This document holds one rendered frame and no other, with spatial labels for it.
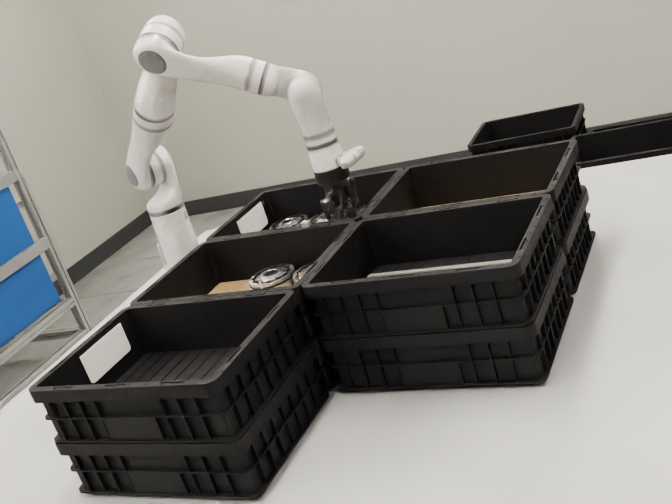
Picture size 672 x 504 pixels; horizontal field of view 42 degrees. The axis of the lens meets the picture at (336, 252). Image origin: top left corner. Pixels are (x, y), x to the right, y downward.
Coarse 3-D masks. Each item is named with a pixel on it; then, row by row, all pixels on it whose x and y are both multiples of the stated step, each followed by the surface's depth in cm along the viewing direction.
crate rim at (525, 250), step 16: (448, 208) 168; (464, 208) 165; (544, 208) 153; (544, 224) 151; (528, 240) 142; (528, 256) 140; (320, 272) 158; (432, 272) 142; (448, 272) 140; (464, 272) 138; (480, 272) 137; (496, 272) 136; (512, 272) 135; (304, 288) 153; (320, 288) 151; (336, 288) 150; (352, 288) 148; (368, 288) 147; (384, 288) 146; (400, 288) 145; (416, 288) 143
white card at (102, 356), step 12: (120, 324) 168; (108, 336) 164; (120, 336) 167; (96, 348) 161; (108, 348) 164; (120, 348) 167; (84, 360) 158; (96, 360) 161; (108, 360) 164; (96, 372) 161
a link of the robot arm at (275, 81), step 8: (272, 64) 180; (264, 72) 178; (272, 72) 178; (280, 72) 180; (288, 72) 182; (296, 72) 183; (304, 72) 183; (264, 80) 178; (272, 80) 178; (280, 80) 181; (288, 80) 183; (264, 88) 178; (272, 88) 179; (280, 88) 183; (280, 96) 184
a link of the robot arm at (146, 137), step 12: (144, 120) 193; (168, 120) 195; (132, 132) 201; (144, 132) 196; (156, 132) 196; (168, 132) 199; (132, 144) 203; (144, 144) 200; (156, 144) 200; (132, 156) 206; (144, 156) 203; (132, 168) 209; (144, 168) 206; (132, 180) 212; (144, 180) 209
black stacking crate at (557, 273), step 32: (544, 320) 149; (352, 352) 156; (384, 352) 153; (416, 352) 151; (448, 352) 148; (480, 352) 145; (512, 352) 143; (544, 352) 147; (352, 384) 159; (384, 384) 157; (416, 384) 153; (448, 384) 150; (480, 384) 147; (512, 384) 145
